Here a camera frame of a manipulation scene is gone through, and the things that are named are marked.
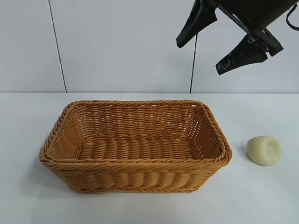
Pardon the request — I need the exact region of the woven brown wicker basket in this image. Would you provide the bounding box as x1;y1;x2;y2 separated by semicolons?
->
39;99;233;194

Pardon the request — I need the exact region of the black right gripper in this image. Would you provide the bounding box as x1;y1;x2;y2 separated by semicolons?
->
176;0;297;75

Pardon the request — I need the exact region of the pale round egg yolk pastry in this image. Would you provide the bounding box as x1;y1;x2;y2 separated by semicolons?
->
247;135;282;167

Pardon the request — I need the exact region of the thin black cable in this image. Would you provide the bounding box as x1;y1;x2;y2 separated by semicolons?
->
286;6;299;30

